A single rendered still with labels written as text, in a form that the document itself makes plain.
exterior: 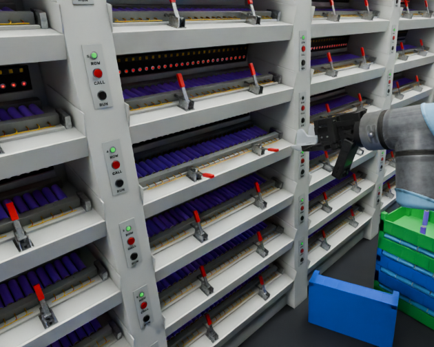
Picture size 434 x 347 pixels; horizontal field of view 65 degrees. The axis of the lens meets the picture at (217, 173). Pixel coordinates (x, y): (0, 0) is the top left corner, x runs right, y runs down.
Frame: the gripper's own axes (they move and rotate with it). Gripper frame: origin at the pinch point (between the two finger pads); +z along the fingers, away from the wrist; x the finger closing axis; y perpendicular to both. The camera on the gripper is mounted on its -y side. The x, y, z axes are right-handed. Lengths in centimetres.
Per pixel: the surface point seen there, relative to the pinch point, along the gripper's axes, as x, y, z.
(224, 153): 12.1, 2.4, 18.3
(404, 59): -111, 18, 11
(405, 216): -63, -46, 1
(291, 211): -16.7, -27.4, 21.8
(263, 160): -0.7, -3.2, 15.1
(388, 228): -46, -44, 1
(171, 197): 35.6, -3.0, 14.9
